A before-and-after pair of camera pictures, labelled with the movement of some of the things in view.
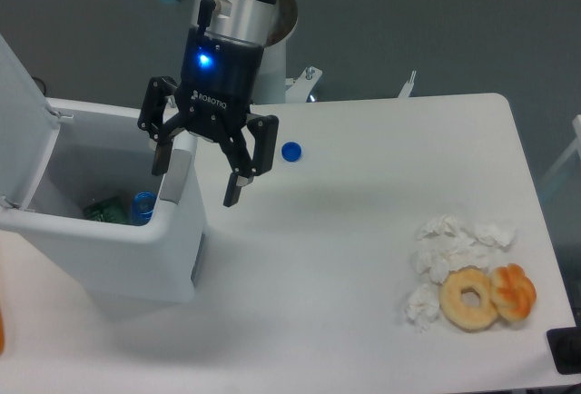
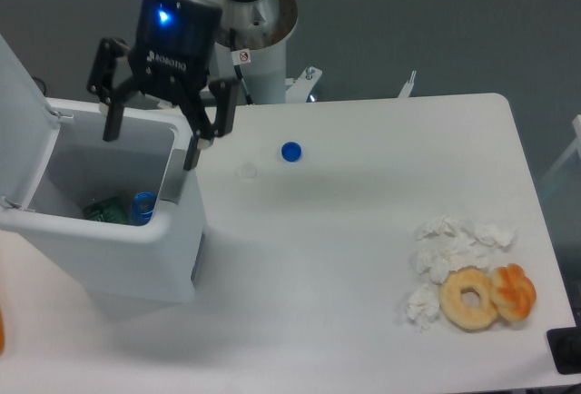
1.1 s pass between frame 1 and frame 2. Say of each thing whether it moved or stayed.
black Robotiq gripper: moved
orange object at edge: stayed
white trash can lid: stayed
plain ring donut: stayed
